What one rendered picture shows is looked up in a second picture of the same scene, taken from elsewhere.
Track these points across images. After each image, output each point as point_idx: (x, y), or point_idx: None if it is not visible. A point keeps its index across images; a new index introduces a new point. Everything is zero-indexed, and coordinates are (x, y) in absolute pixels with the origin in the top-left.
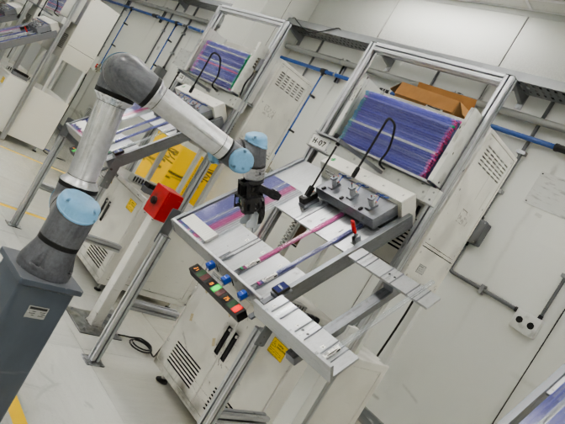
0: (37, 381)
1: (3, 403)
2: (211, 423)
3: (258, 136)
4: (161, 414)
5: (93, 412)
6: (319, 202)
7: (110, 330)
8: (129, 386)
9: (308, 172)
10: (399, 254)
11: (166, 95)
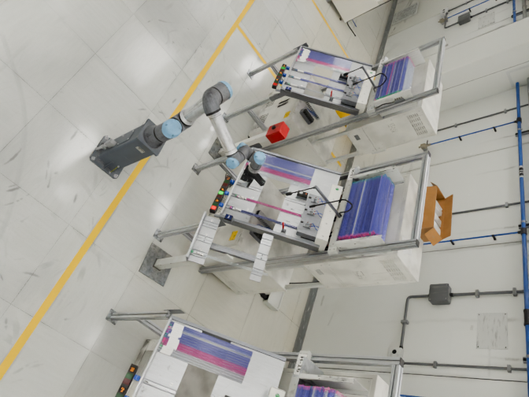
0: (161, 161)
1: (123, 165)
2: (180, 232)
3: (257, 157)
4: (196, 211)
5: (168, 188)
6: (305, 201)
7: (207, 165)
8: (198, 191)
9: (330, 183)
10: (302, 255)
11: (215, 118)
